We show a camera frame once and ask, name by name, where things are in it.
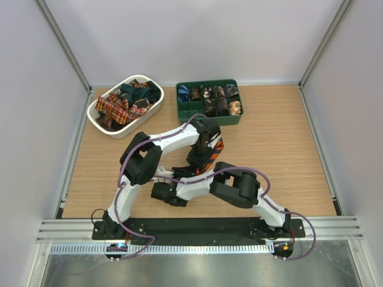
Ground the orange navy striped tie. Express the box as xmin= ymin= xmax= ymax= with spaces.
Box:
xmin=196 ymin=139 xmax=224 ymax=175

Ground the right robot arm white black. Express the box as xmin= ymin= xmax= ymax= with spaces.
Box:
xmin=151 ymin=161 xmax=291 ymax=237

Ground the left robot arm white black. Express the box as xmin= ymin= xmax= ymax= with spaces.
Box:
xmin=101 ymin=118 xmax=224 ymax=239

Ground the green divided organizer tray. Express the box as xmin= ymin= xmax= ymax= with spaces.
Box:
xmin=175 ymin=79 xmax=245 ymax=126

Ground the brown camouflage rolled tie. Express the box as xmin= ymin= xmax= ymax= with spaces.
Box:
xmin=190 ymin=87 xmax=201 ymax=102

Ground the beige red rolled tie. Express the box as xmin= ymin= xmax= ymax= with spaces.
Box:
xmin=228 ymin=100 xmax=242 ymax=116

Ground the dark floral rolled tie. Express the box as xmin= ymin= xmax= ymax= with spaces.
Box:
xmin=200 ymin=86 xmax=216 ymax=117

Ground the white plastic basket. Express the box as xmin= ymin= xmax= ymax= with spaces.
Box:
xmin=87 ymin=75 xmax=165 ymax=139

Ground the blue grey rolled tie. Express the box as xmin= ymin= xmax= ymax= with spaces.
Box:
xmin=224 ymin=84 xmax=239 ymax=99

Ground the dark green tie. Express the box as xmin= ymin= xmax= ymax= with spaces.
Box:
xmin=119 ymin=80 xmax=161 ymax=107

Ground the red yellow patterned tie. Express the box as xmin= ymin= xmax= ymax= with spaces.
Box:
xmin=96 ymin=93 xmax=151 ymax=125

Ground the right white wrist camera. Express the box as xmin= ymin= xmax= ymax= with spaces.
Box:
xmin=154 ymin=166 xmax=174 ymax=182

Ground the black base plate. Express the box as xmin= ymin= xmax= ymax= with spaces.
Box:
xmin=92 ymin=216 xmax=306 ymax=246

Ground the slotted grey cable duct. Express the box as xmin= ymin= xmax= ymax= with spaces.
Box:
xmin=50 ymin=242 xmax=274 ymax=256

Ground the left aluminium frame post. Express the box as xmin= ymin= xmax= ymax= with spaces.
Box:
xmin=34 ymin=0 xmax=94 ymax=219

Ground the aluminium frame post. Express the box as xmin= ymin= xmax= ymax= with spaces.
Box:
xmin=297 ymin=0 xmax=354 ymax=216
xmin=34 ymin=0 xmax=94 ymax=219

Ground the right aluminium frame post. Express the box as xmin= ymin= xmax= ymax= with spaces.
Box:
xmin=297 ymin=0 xmax=354 ymax=216

